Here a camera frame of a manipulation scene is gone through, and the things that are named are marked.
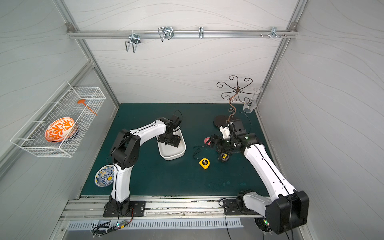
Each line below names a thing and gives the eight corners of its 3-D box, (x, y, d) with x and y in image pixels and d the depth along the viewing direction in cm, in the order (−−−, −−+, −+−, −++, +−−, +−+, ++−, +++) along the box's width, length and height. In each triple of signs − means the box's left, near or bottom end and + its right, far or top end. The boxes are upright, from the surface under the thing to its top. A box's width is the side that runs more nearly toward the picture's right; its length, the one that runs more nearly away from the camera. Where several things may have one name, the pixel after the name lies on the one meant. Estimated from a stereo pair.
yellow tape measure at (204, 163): (198, 163, 91) (198, 162, 89) (204, 157, 93) (204, 156, 92) (205, 170, 88) (205, 168, 86) (211, 163, 90) (211, 162, 89)
